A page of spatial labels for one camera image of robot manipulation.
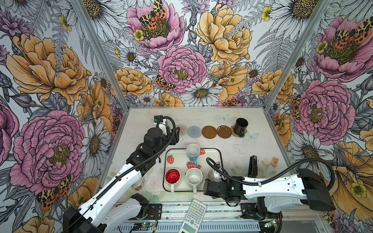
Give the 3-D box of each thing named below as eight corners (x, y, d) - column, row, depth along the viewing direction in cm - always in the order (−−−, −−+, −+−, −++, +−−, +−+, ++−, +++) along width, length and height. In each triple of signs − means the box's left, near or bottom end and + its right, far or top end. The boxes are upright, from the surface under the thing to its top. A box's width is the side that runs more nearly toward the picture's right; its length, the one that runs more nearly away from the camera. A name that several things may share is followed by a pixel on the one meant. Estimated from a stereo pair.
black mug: (235, 139, 104) (239, 131, 97) (232, 126, 112) (235, 117, 104) (246, 139, 104) (251, 131, 97) (243, 126, 112) (246, 117, 104)
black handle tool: (247, 178, 87) (250, 175, 83) (249, 157, 96) (251, 153, 92) (254, 180, 86) (257, 177, 82) (255, 159, 95) (258, 155, 91)
